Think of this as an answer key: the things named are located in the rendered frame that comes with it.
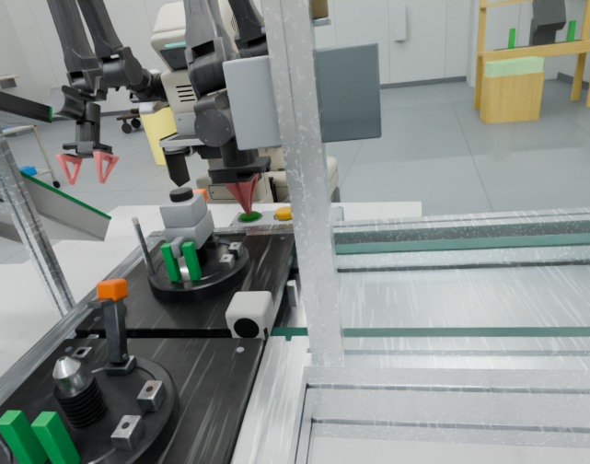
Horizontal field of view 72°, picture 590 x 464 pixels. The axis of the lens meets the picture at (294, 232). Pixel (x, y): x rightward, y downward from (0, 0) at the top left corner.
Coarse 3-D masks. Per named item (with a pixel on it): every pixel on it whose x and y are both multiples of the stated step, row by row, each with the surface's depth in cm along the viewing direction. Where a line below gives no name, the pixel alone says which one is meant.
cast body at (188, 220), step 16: (176, 192) 51; (192, 192) 52; (160, 208) 50; (176, 208) 50; (192, 208) 50; (176, 224) 51; (192, 224) 51; (208, 224) 55; (176, 240) 50; (192, 240) 51; (176, 256) 50
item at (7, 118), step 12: (0, 96) 51; (12, 96) 52; (0, 108) 51; (12, 108) 52; (24, 108) 54; (36, 108) 55; (48, 108) 57; (0, 120) 56; (12, 120) 56; (24, 120) 56; (36, 120) 56; (48, 120) 57
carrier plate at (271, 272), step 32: (160, 256) 64; (256, 256) 60; (288, 256) 59; (128, 288) 56; (256, 288) 52; (96, 320) 50; (128, 320) 49; (160, 320) 48; (192, 320) 47; (224, 320) 46
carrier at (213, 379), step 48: (48, 384) 40; (96, 384) 33; (144, 384) 36; (192, 384) 38; (240, 384) 37; (0, 432) 28; (48, 432) 27; (96, 432) 32; (144, 432) 31; (192, 432) 33
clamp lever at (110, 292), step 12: (108, 288) 36; (120, 288) 37; (96, 300) 35; (108, 300) 36; (120, 300) 37; (108, 312) 37; (120, 312) 37; (108, 324) 37; (120, 324) 37; (108, 336) 37; (120, 336) 37; (108, 348) 37; (120, 348) 37; (120, 360) 37
